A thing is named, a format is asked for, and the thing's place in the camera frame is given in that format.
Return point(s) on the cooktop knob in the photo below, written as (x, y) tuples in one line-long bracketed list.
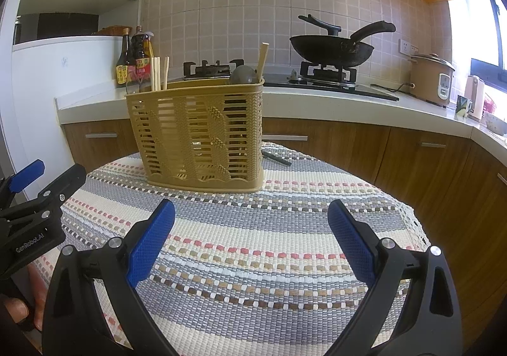
[(294, 75)]

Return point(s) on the tall dark sauce bottle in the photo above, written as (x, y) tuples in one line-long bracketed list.
[(122, 70)]

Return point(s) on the dark framed window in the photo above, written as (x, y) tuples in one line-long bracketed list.
[(491, 3)]

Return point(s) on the white refrigerator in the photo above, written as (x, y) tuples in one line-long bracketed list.
[(67, 66)]

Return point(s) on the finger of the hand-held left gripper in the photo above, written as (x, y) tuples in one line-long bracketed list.
[(67, 183), (25, 177)]

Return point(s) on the beige rice cooker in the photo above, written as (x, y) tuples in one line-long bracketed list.
[(431, 80)]

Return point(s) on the black wok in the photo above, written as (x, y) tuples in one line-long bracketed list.
[(332, 49)]

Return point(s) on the tan plastic utensil basket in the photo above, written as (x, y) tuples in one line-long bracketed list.
[(178, 142)]

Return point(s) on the woven basket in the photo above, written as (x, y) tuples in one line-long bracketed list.
[(113, 30)]

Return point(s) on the empty burner grate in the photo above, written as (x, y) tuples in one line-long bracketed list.
[(210, 68)]

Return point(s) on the wall outlet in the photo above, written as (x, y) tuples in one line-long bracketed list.
[(408, 47)]

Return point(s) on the black glass gas cooktop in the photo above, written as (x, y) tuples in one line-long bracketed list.
[(328, 87)]

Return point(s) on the wide dark sauce bottle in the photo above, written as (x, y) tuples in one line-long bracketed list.
[(139, 58)]

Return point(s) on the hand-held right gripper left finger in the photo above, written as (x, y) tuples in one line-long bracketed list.
[(152, 241)]

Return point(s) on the wooden chopstick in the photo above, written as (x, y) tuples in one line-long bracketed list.
[(166, 72), (157, 74), (153, 74)]

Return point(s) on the striped woven table mat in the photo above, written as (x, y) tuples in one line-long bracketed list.
[(257, 237)]

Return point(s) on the grey metal ladle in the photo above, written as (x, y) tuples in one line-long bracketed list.
[(242, 75)]

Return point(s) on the pink electric kettle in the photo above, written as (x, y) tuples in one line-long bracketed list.
[(474, 96)]

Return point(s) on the person's left hand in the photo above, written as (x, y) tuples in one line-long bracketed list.
[(18, 310)]

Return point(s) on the ceramic bowl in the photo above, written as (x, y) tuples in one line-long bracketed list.
[(497, 124)]

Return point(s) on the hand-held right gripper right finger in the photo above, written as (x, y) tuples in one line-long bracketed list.
[(350, 241)]

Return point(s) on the burner grate under wok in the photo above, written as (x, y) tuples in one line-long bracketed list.
[(328, 70)]

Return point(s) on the patterned mug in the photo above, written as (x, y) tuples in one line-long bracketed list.
[(463, 106)]

